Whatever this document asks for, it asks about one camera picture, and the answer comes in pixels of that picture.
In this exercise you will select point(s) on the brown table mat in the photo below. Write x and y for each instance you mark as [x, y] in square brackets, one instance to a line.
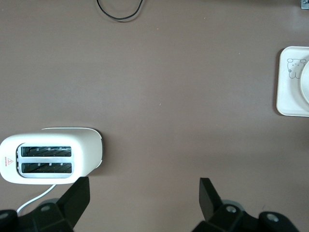
[169, 96]

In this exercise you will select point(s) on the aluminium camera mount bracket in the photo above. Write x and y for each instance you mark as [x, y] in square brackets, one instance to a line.
[304, 3]

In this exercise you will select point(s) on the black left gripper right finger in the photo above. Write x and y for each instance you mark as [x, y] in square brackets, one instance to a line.
[208, 200]

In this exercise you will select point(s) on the cream rabbit print tray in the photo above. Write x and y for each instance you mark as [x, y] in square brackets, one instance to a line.
[285, 96]

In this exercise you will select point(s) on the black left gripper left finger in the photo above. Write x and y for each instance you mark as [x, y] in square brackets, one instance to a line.
[74, 203]

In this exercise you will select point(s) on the beige round bowl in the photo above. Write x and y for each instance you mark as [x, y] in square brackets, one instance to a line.
[306, 82]

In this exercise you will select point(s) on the cream two-slot toaster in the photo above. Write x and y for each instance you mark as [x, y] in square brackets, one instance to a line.
[84, 149]

